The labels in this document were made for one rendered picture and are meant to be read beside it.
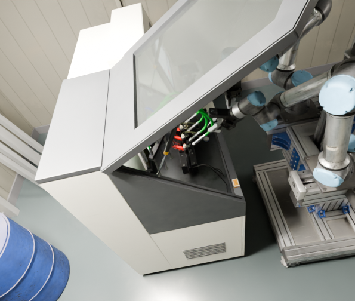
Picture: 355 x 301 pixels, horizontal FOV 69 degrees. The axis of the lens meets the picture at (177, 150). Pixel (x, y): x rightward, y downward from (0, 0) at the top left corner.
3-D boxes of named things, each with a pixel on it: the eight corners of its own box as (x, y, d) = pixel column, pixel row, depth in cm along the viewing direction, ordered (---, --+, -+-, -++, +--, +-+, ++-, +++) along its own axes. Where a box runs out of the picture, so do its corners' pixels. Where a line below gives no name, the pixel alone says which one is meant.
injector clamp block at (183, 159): (200, 177, 169) (197, 163, 158) (185, 180, 170) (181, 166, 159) (191, 140, 192) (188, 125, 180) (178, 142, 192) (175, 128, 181)
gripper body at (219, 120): (228, 131, 139) (244, 122, 130) (215, 126, 135) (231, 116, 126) (227, 119, 142) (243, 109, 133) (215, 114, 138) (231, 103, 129)
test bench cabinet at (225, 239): (244, 258, 211) (245, 216, 151) (175, 271, 215) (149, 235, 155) (224, 186, 257) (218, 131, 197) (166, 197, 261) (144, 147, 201)
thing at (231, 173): (243, 209, 154) (243, 196, 142) (236, 211, 155) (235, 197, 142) (219, 135, 195) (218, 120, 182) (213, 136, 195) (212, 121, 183)
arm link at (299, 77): (300, 104, 152) (304, 85, 142) (282, 94, 160) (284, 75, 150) (314, 94, 155) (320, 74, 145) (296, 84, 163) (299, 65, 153)
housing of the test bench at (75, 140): (175, 271, 215) (101, 165, 102) (141, 277, 217) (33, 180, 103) (161, 146, 306) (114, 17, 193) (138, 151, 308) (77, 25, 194)
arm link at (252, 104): (264, 108, 115) (252, 93, 114) (246, 119, 124) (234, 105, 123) (269, 100, 120) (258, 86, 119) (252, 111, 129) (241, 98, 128)
